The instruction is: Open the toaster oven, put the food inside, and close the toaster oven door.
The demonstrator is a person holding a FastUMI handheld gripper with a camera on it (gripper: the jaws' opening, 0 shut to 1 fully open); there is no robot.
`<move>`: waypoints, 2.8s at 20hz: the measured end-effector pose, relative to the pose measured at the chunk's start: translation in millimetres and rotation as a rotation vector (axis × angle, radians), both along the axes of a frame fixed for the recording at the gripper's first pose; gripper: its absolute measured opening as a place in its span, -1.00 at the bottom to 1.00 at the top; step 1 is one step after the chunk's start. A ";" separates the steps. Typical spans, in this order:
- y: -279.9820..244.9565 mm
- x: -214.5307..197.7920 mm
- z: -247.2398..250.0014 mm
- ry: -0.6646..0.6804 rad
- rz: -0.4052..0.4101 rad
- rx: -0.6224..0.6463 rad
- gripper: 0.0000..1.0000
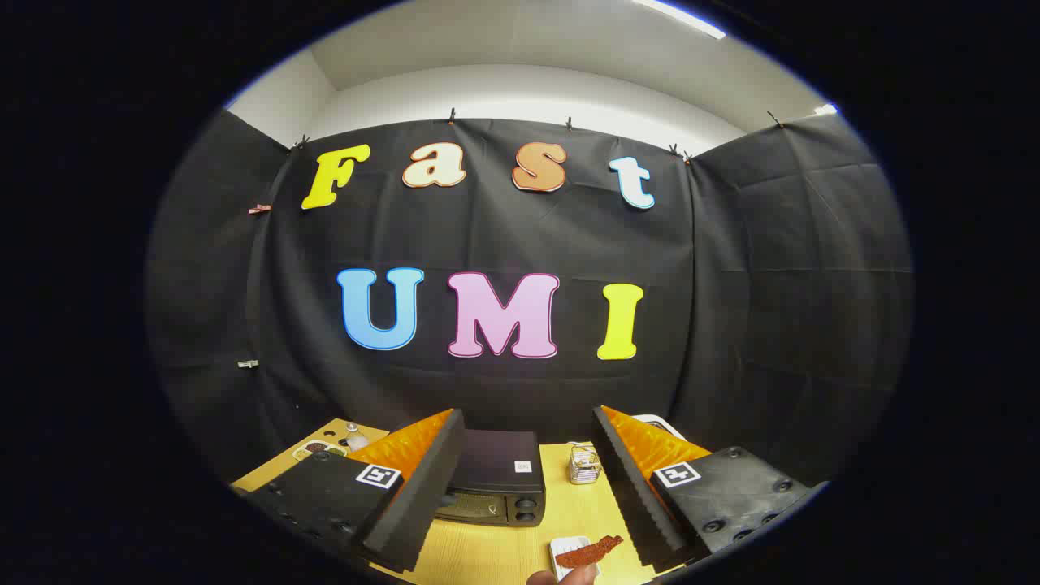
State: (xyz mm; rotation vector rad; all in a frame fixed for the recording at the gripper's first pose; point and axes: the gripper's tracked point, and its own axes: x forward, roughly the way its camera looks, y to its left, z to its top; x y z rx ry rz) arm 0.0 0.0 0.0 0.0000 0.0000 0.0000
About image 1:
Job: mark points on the white rectangular dish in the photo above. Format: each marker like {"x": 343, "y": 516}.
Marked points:
{"x": 563, "y": 547}

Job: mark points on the ceiling light strip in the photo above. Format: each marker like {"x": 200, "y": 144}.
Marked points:
{"x": 678, "y": 18}

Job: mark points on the black backdrop cloth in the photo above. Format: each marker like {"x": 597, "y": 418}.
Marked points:
{"x": 487, "y": 236}

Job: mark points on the white divided condiment tray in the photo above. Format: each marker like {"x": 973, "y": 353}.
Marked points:
{"x": 313, "y": 448}

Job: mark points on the clear glass container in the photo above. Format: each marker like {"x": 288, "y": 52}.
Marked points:
{"x": 585, "y": 467}

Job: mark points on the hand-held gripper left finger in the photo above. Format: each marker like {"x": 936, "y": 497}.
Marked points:
{"x": 426, "y": 487}

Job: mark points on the small silver-capped shaker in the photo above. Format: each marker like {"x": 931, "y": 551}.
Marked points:
{"x": 357, "y": 441}

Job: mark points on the reddish-brown meat slice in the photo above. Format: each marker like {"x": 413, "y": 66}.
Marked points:
{"x": 587, "y": 554}

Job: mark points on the cream white toaster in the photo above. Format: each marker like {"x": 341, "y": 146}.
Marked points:
{"x": 662, "y": 422}

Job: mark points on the black toaster oven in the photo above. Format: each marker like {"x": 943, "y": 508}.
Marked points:
{"x": 496, "y": 465}

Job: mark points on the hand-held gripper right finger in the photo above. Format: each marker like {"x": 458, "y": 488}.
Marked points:
{"x": 634, "y": 496}

